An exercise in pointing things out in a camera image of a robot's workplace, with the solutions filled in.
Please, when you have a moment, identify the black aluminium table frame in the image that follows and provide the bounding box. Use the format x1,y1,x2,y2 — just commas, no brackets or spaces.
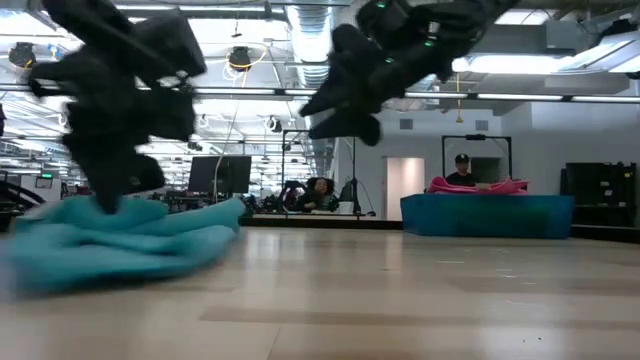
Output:
0,212,640,245

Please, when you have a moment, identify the silver ventilation duct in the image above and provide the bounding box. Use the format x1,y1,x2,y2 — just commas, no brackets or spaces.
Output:
284,3,344,176

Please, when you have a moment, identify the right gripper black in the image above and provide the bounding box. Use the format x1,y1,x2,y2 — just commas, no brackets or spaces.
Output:
298,0,519,148

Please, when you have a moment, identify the dark blue bin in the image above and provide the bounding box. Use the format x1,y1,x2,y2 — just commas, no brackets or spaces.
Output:
399,193,575,240

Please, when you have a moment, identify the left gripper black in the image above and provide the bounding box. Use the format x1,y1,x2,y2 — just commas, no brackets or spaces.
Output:
27,0,207,215

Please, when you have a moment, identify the black gantry frame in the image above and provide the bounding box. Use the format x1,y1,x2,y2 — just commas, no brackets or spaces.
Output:
281,128,358,216
441,133,514,195

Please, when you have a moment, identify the pink microfiber towel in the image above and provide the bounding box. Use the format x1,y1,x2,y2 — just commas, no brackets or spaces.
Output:
426,175,530,196

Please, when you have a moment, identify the black looped cable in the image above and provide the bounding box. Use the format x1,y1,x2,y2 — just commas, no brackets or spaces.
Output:
0,179,46,207

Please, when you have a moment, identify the black flat monitor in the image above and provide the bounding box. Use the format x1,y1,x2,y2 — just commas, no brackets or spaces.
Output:
188,155,253,195

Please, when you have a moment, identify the light blue microfiber towel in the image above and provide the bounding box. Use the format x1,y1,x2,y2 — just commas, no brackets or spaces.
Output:
0,195,247,296

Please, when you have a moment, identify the black cabinet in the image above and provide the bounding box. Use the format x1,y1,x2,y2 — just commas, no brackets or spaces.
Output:
559,161,639,229

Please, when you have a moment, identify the black hanging cable reel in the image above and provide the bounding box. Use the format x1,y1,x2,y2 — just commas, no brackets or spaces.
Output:
228,45,253,73
7,41,39,69

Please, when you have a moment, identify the person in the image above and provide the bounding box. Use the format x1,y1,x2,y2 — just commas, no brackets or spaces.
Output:
298,175,341,214
444,153,481,187

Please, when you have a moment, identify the long light strip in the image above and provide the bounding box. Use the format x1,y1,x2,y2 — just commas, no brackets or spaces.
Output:
0,83,640,104

